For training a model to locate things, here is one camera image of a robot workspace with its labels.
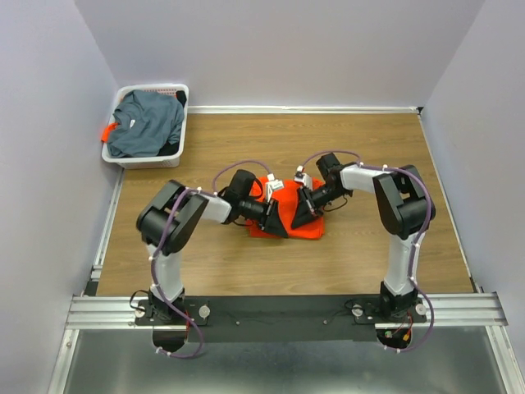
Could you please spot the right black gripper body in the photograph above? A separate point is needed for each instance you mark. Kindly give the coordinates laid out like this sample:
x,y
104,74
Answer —
x,y
312,208

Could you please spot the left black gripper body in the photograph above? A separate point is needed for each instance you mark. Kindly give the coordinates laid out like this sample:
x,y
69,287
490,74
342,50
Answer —
x,y
266,220

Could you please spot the orange t shirt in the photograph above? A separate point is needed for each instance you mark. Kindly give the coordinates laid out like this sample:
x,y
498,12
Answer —
x,y
288,203

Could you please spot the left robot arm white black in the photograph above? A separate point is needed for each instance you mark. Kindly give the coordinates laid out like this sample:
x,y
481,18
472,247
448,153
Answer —
x,y
169,220

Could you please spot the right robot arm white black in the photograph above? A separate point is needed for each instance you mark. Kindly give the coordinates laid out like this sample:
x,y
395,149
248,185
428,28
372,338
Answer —
x,y
405,209

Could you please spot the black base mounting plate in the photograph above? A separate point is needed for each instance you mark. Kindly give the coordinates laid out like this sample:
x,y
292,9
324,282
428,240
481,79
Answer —
x,y
287,318

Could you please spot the white plastic laundry basket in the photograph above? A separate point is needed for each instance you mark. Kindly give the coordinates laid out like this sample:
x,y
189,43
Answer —
x,y
153,162

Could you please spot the black garment in basket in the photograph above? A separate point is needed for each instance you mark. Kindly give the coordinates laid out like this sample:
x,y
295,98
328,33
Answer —
x,y
182,97

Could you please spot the grey blue t shirt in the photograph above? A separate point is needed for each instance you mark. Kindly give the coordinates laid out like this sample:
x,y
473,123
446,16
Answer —
x,y
150,125

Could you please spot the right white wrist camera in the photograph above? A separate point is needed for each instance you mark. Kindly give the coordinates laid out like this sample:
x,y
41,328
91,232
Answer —
x,y
302,178

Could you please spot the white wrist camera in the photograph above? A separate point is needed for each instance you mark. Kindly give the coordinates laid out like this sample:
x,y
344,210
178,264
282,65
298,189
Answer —
x,y
272,185
302,178

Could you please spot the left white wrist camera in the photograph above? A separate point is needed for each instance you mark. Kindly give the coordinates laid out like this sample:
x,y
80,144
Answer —
x,y
272,185

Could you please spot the aluminium frame rail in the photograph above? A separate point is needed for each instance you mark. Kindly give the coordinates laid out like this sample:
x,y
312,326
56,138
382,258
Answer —
x,y
450,310

